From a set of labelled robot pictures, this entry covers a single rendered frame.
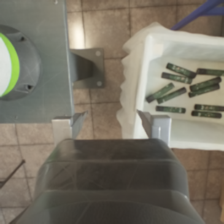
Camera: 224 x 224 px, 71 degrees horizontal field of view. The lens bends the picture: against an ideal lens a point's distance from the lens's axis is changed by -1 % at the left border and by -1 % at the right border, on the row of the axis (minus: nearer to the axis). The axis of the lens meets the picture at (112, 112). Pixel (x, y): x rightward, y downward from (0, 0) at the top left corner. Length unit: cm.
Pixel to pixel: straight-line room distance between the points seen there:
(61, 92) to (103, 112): 96
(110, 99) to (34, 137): 73
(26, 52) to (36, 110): 12
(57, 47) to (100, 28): 95
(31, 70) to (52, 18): 11
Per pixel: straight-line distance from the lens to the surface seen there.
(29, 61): 35
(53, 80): 36
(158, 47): 62
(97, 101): 129
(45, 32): 38
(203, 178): 179
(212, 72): 91
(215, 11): 100
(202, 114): 93
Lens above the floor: 126
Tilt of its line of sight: 76 degrees down
